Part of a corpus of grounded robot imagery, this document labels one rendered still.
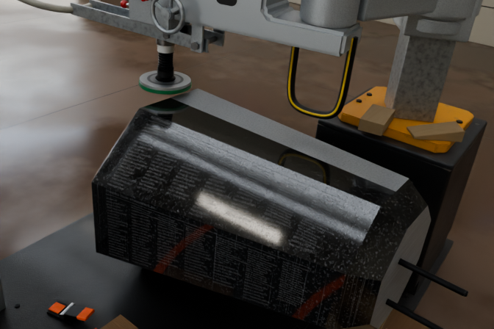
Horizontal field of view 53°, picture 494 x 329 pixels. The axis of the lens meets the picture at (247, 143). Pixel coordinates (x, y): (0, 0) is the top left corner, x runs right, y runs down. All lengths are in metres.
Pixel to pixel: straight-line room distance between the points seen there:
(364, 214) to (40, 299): 1.43
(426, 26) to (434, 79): 0.25
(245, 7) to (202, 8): 0.17
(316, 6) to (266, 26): 0.19
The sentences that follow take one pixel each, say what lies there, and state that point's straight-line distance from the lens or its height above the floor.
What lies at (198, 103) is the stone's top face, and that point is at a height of 0.82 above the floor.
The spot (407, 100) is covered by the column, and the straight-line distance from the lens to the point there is 2.24.
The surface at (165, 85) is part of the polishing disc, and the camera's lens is 2.05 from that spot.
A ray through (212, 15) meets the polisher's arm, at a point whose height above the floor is 1.21.
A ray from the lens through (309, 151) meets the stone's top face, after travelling 1.74.
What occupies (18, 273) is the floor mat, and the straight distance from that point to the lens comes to 2.49.
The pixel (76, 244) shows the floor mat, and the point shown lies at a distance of 2.58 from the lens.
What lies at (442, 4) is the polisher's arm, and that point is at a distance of 2.07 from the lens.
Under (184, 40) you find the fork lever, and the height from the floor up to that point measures 1.09.
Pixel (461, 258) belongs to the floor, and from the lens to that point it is 2.88.
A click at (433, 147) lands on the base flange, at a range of 2.11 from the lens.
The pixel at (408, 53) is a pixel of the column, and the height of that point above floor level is 1.07.
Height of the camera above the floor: 1.61
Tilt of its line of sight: 27 degrees down
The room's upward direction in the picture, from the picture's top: 6 degrees clockwise
